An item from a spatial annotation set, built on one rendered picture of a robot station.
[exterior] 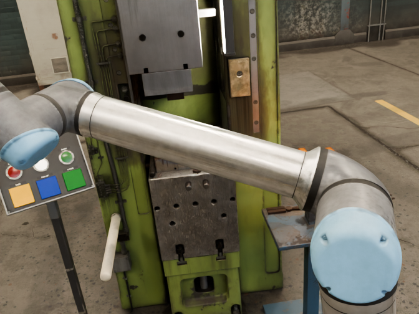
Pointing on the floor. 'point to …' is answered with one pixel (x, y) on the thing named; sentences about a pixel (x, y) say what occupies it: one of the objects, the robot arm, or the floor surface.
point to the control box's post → (66, 254)
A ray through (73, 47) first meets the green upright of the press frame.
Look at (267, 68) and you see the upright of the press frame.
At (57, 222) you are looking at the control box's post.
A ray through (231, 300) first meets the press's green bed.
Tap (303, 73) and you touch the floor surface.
